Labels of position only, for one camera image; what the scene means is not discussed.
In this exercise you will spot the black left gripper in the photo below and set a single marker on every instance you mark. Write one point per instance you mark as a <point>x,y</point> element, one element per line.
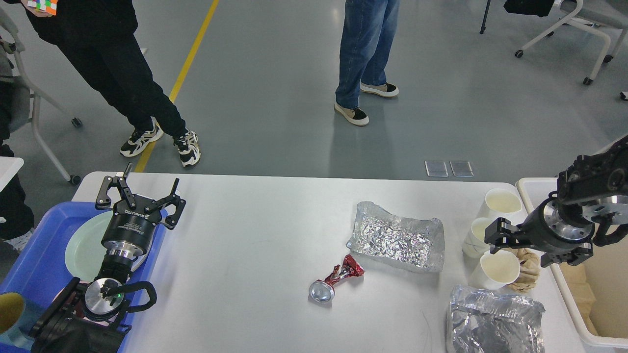
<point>132,228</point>

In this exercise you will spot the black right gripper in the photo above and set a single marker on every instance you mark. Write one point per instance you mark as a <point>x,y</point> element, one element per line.
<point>559,230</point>

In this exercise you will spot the brown paper bag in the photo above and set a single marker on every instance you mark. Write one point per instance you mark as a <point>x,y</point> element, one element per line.
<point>581,291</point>

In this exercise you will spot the large white paper cup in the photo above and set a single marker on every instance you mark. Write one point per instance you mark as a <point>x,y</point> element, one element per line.
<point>495,270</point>

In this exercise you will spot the green plate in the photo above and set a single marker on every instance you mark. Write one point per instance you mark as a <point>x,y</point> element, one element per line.
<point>84,253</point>

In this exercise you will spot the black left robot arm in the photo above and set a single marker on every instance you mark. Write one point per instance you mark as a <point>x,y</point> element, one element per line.
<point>59,330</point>

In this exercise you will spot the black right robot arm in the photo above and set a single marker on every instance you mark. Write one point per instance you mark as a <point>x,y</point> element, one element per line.
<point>587,209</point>

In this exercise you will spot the crumpled beige paper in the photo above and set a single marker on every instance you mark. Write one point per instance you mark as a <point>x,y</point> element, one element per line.
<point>530,270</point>

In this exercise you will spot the small clear plastic cup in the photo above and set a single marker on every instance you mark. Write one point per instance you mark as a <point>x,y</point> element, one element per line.
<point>474,245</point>

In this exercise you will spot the white plastic bin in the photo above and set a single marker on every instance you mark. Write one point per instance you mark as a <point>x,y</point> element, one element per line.
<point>606,273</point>

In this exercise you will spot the silver plastic bag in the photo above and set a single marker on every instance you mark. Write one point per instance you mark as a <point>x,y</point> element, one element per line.
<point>482,321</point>

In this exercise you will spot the clear floor plate right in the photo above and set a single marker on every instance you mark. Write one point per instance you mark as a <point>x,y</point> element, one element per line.
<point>462,169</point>

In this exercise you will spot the clear floor plate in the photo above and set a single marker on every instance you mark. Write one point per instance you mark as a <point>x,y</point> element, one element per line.
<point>462,169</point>
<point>436,168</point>

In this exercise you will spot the crumpled aluminium foil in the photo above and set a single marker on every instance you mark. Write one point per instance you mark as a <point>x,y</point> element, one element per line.
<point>404,243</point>

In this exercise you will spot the blue plastic tray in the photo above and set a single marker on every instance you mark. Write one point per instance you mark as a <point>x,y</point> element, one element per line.
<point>40,272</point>

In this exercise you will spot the seated person at left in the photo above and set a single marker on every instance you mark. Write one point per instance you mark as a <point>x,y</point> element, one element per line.
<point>17,219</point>

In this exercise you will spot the clear floor plate left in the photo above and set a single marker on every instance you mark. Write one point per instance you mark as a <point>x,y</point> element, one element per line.
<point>436,168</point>

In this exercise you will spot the person in black clothes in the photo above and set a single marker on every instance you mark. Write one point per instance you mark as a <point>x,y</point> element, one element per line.
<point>97,37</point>

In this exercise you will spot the dark blue mug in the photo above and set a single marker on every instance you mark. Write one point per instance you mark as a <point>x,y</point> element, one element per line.
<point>17,317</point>

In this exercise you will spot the crushed red can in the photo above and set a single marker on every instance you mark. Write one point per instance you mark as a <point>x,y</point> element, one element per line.
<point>323,290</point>

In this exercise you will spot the white office chair left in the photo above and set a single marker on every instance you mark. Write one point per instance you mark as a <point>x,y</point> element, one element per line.
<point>26,97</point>

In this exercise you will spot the colourful puzzle cube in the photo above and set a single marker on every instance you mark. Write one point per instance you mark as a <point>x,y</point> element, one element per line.
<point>43,6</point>

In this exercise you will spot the person in blue jeans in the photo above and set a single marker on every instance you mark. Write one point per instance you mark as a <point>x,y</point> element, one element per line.
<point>368,33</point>

